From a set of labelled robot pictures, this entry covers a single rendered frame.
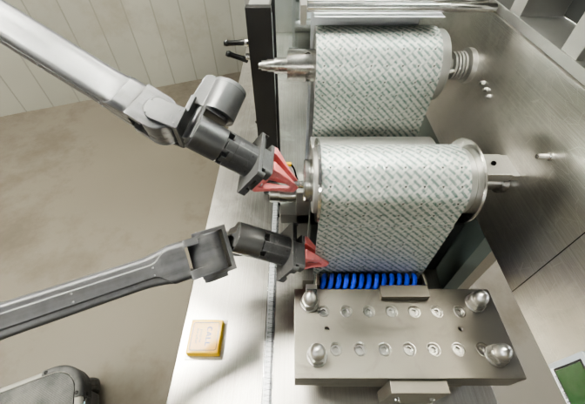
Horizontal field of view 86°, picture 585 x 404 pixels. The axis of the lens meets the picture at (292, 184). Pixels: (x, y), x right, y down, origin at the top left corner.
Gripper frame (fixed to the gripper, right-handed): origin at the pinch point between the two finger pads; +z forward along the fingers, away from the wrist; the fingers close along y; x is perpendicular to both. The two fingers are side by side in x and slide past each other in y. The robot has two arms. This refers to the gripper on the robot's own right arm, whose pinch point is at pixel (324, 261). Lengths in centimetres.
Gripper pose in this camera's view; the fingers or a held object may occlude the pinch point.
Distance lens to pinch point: 66.3
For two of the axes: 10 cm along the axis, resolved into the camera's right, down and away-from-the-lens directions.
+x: 4.9, -5.8, -6.5
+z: 8.7, 3.3, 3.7
